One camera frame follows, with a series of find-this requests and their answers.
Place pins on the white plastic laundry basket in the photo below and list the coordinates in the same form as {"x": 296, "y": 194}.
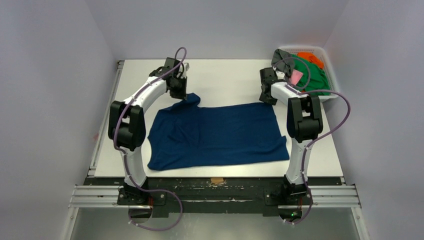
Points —
{"x": 322, "y": 55}

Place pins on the brown tape piece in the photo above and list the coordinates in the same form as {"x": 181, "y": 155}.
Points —
{"x": 215, "y": 181}

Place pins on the dark blue t shirt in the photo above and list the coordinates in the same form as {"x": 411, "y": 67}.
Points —
{"x": 187, "y": 135}

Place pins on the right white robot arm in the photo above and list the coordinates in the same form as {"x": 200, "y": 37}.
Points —
{"x": 304, "y": 123}

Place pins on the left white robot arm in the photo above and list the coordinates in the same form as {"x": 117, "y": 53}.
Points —
{"x": 127, "y": 127}

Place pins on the pink cloth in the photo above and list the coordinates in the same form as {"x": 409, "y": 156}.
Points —
{"x": 296, "y": 76}

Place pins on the orange t shirt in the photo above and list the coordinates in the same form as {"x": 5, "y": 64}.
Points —
{"x": 310, "y": 57}

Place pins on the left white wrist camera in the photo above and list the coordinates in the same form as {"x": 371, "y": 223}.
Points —
{"x": 185, "y": 66}

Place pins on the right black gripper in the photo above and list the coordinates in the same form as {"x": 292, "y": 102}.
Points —
{"x": 265, "y": 91}

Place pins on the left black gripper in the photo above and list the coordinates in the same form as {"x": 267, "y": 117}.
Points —
{"x": 181, "y": 94}

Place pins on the grey t shirt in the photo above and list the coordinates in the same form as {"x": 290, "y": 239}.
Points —
{"x": 283, "y": 61}

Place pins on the green t shirt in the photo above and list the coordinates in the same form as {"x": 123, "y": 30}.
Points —
{"x": 317, "y": 76}

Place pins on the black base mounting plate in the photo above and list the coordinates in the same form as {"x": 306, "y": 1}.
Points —
{"x": 260, "y": 195}

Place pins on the aluminium frame rail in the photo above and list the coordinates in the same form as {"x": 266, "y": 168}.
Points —
{"x": 323, "y": 196}

